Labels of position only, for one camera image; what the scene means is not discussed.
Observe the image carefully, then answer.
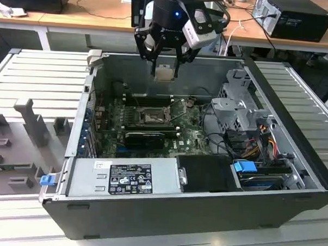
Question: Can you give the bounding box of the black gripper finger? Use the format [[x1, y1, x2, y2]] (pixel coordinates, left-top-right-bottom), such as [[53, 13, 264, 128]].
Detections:
[[132, 26, 164, 77], [172, 39, 203, 79]]

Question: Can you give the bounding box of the square silver CPU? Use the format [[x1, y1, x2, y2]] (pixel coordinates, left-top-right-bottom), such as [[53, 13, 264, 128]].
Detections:
[[154, 64, 176, 83]]

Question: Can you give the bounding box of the thin wire locking lever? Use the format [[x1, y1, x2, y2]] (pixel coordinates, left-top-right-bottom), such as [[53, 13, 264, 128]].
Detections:
[[170, 104, 203, 124]]

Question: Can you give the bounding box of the metal socket cover frame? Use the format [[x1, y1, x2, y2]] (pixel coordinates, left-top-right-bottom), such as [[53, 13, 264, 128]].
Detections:
[[164, 97, 190, 124]]

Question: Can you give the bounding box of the black RAM slot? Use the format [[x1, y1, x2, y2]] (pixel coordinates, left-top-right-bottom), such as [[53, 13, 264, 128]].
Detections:
[[124, 101, 174, 108], [124, 95, 174, 102], [125, 92, 175, 100], [124, 98, 174, 105]]

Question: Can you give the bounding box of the metal CPU socket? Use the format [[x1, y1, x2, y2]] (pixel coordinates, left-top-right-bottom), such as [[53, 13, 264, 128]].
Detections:
[[135, 106, 170, 126]]

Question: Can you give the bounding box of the black plastic cover box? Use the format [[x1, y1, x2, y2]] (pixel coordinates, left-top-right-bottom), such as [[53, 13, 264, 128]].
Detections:
[[174, 153, 245, 195]]

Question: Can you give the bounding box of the grey plastic case latch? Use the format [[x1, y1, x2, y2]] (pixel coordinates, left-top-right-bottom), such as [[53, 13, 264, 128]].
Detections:
[[86, 49, 103, 70]]

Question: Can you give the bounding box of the wooden desk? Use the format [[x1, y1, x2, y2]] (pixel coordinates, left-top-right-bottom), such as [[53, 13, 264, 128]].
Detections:
[[0, 0, 328, 64]]

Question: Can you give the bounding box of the silver metal drive cage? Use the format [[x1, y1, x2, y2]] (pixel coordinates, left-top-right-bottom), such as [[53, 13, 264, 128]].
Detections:
[[209, 67, 281, 136]]

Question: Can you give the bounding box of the installed RAM stick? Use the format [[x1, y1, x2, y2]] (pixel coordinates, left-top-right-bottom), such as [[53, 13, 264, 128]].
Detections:
[[124, 121, 180, 138]]

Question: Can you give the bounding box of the green motherboard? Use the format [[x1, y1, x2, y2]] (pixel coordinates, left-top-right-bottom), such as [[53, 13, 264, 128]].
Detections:
[[93, 94, 230, 162]]

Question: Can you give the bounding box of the black graphics card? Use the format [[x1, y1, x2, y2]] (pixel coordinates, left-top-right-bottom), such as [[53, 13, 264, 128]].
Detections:
[[123, 130, 166, 150]]

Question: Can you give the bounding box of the black desktop computer tower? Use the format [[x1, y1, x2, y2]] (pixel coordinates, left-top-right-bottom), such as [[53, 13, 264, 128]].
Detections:
[[250, 0, 328, 43]]

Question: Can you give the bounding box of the hard disk in blue carrier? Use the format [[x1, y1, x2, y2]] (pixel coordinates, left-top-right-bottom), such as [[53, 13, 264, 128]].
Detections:
[[230, 160, 292, 194]]

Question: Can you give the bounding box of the grey power supply unit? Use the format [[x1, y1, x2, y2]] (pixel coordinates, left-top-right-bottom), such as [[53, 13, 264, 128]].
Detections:
[[65, 152, 185, 203]]

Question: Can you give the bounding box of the crumpled white paper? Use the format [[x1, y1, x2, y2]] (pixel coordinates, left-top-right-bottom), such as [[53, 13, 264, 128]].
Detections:
[[0, 0, 28, 19]]

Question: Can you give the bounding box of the blue plastic latch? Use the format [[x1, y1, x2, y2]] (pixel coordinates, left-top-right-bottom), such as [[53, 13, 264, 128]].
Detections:
[[39, 174, 55, 187]]

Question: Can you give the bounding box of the black open PC case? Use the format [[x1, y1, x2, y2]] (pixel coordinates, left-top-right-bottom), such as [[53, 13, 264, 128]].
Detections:
[[36, 48, 328, 246]]

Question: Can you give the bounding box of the green RAM stick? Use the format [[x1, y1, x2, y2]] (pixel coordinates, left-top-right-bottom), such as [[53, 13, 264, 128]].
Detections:
[[0, 162, 34, 173]]

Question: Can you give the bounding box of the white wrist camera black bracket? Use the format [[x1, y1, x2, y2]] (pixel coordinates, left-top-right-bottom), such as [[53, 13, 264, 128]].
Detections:
[[181, 8, 220, 52]]

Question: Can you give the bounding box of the wrist camera on black plate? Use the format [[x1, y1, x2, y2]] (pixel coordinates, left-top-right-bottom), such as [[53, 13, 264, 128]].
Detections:
[[129, 0, 155, 29]]

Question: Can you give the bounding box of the black camera cable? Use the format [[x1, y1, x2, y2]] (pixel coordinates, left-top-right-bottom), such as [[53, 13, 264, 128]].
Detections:
[[196, 0, 232, 36]]

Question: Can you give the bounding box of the white cable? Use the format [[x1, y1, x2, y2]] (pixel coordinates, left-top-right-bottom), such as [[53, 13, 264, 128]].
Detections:
[[218, 18, 246, 57]]

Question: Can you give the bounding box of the coloured power wire bundle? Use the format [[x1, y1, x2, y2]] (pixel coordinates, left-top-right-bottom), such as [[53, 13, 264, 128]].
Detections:
[[240, 137, 280, 161]]

